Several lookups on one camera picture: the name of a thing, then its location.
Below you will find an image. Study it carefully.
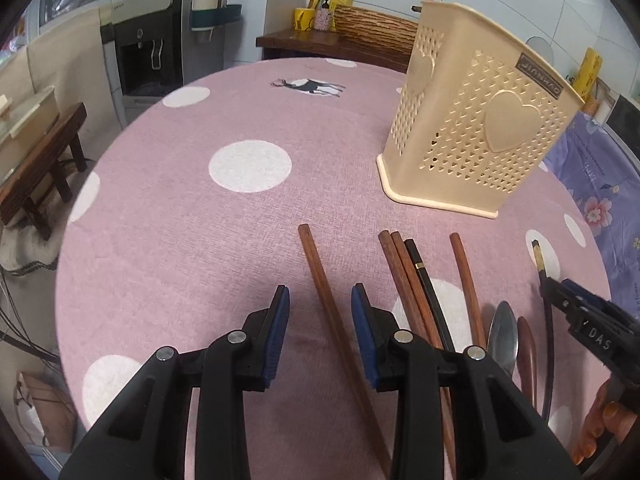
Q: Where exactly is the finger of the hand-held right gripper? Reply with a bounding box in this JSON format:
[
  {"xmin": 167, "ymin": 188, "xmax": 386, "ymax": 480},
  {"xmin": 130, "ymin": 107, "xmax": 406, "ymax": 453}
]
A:
[
  {"xmin": 562, "ymin": 280, "xmax": 626, "ymax": 326},
  {"xmin": 541, "ymin": 277, "xmax": 576, "ymax": 318}
]

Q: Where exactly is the beige perforated utensil holder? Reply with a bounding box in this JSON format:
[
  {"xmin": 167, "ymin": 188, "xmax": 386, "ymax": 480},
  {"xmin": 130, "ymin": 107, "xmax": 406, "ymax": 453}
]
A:
[{"xmin": 376, "ymin": 0, "xmax": 586, "ymax": 220}]

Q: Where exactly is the metal spoon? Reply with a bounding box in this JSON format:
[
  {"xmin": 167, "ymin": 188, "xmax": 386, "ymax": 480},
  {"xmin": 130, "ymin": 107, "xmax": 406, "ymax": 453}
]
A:
[{"xmin": 487, "ymin": 301, "xmax": 520, "ymax": 377}]

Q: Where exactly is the woven brown basin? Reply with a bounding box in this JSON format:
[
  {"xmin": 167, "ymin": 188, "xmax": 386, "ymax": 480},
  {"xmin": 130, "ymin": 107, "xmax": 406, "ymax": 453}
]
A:
[{"xmin": 334, "ymin": 4, "xmax": 420, "ymax": 56}]

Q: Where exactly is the pink polka dot tablecloth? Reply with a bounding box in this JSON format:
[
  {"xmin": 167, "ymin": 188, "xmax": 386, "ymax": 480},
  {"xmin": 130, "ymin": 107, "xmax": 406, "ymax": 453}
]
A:
[{"xmin": 54, "ymin": 57, "xmax": 616, "ymax": 480}]

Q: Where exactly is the water dispenser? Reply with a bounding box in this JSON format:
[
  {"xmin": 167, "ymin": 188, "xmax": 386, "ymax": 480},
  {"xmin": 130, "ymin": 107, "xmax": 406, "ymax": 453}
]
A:
[{"xmin": 100, "ymin": 0, "xmax": 226, "ymax": 107}]

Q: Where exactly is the person's right hand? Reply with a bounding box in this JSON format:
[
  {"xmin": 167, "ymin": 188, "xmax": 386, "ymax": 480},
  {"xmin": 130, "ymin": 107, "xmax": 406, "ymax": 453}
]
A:
[{"xmin": 571, "ymin": 375, "xmax": 640, "ymax": 467}]

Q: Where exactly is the black chopstick gold band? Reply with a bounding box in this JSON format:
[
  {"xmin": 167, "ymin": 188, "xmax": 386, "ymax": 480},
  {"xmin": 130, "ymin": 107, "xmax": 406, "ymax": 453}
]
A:
[
  {"xmin": 531, "ymin": 240, "xmax": 557, "ymax": 426},
  {"xmin": 404, "ymin": 239, "xmax": 456, "ymax": 353}
]

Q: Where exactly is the round brown wooden chopstick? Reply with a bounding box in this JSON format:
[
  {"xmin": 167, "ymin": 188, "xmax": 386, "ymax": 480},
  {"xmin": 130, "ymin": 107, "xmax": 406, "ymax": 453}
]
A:
[{"xmin": 449, "ymin": 232, "xmax": 487, "ymax": 350}]

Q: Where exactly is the purple floral cloth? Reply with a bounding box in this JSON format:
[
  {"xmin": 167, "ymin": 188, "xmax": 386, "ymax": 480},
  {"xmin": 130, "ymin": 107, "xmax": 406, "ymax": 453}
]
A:
[{"xmin": 542, "ymin": 110, "xmax": 640, "ymax": 313}]

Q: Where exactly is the dark wooden stool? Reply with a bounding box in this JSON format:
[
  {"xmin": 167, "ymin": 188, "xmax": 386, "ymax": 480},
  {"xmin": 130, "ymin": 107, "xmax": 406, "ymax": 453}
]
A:
[{"xmin": 0, "ymin": 102, "xmax": 89, "ymax": 241}]

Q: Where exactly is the dark wooden cabinet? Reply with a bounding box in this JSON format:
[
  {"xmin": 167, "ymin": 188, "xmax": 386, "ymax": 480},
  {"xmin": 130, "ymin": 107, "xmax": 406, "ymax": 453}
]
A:
[{"xmin": 256, "ymin": 27, "xmax": 413, "ymax": 73}]

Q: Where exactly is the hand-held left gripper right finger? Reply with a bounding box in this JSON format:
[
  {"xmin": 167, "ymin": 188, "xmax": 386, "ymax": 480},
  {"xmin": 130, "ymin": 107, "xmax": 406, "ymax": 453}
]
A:
[{"xmin": 350, "ymin": 282, "xmax": 583, "ymax": 480}]

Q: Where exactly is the beige storage box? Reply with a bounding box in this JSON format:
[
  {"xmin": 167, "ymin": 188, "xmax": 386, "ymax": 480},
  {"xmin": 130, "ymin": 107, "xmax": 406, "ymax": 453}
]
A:
[{"xmin": 0, "ymin": 87, "xmax": 57, "ymax": 177}]

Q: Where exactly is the yellow package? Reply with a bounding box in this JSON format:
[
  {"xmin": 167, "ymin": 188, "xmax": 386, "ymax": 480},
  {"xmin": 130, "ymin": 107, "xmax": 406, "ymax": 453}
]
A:
[{"xmin": 570, "ymin": 47, "xmax": 600, "ymax": 102}]

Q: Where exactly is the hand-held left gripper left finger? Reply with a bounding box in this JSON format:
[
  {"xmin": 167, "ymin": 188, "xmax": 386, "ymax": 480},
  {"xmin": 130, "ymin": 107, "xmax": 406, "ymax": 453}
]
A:
[{"xmin": 59, "ymin": 285, "xmax": 291, "ymax": 480}]

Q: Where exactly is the teal wall rack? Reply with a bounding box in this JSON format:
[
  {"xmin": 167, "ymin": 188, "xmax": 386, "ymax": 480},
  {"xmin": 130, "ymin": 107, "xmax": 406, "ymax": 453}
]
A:
[{"xmin": 190, "ymin": 4, "xmax": 244, "ymax": 29}]

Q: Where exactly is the brown wooden spoon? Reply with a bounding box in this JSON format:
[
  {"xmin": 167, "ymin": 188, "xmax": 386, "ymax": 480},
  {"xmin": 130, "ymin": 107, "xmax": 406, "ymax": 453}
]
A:
[{"xmin": 516, "ymin": 316, "xmax": 539, "ymax": 411}]

